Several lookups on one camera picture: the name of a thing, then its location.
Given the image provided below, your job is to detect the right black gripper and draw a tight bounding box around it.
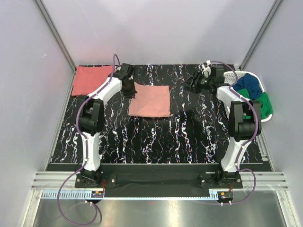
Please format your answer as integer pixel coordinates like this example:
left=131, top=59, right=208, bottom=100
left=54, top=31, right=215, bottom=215
left=179, top=70, right=213, bottom=95

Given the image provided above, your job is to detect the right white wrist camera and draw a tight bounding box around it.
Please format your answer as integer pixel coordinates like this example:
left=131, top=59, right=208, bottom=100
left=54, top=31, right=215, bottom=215
left=202, top=60, right=211, bottom=78

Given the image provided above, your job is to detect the blue t shirt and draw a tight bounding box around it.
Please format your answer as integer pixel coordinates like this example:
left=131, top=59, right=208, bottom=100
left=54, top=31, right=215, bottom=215
left=233, top=73, right=263, bottom=100

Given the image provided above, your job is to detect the green t shirt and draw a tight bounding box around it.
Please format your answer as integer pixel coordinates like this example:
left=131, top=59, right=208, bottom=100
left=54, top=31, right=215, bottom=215
left=238, top=88, right=273, bottom=120

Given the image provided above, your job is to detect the white slotted cable duct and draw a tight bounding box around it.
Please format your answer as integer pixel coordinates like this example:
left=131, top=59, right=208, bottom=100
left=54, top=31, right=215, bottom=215
left=42, top=190, right=218, bottom=201

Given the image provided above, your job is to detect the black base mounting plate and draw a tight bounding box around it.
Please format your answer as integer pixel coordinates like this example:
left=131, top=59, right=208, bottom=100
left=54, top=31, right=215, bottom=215
left=75, top=164, right=243, bottom=199

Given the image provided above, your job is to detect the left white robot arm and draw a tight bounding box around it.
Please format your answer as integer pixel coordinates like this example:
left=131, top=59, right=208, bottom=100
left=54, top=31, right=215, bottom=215
left=76, top=63, right=137, bottom=187

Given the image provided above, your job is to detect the white plastic laundry basket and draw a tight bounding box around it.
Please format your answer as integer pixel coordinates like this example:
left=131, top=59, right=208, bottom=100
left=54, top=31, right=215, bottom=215
left=223, top=70, right=274, bottom=123

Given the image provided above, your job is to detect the pink t shirt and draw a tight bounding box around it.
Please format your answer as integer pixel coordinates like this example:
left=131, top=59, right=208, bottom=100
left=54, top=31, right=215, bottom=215
left=128, top=83, right=170, bottom=118

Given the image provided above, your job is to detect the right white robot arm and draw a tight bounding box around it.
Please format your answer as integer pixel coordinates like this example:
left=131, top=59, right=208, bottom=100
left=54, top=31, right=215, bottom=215
left=181, top=63, right=262, bottom=188

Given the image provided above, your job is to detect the folded red t shirt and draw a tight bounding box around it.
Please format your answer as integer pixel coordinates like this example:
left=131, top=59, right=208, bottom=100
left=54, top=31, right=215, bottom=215
left=71, top=66, right=113, bottom=96

